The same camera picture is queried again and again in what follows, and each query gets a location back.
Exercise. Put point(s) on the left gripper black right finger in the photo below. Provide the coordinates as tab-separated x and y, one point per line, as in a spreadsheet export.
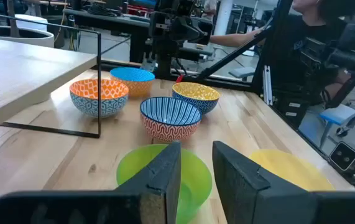
289	208

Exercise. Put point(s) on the black table-level camera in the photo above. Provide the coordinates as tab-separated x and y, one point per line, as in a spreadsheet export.
348	157

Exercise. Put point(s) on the red clip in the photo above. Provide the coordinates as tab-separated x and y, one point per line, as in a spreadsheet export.
179	78

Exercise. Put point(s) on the blue-striped red-wave ceramic bowl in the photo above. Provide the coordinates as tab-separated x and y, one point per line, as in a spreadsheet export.
169	112

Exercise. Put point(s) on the green translucent plastic bowl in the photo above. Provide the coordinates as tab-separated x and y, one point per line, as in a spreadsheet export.
196	183

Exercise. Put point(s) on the black box with labels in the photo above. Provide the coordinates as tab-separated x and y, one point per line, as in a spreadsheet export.
290	109

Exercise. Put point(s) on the yellow translucent plastic bowl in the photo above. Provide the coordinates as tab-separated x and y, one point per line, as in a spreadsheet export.
292	168

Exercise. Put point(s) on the white metal bars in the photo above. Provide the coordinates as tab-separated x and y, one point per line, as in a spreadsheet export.
268	85

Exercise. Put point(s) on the raised wooden shelf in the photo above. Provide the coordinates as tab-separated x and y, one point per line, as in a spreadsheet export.
25	74

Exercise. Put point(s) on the white pillar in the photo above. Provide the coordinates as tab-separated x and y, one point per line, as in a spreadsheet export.
224	15

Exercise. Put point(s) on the blue padded stool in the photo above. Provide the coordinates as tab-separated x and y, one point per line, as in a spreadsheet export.
242	72
339	114

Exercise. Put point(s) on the person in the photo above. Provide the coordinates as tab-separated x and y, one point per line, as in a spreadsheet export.
317	31
209	7

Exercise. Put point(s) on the black workbench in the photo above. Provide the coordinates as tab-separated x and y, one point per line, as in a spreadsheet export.
108	18

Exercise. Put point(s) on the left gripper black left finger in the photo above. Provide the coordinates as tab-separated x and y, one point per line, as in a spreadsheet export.
71	208

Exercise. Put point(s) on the yellow-inside blue-patterned ceramic bowl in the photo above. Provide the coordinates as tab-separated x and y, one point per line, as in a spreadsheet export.
196	91

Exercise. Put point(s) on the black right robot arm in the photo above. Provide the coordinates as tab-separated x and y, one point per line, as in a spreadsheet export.
163	46

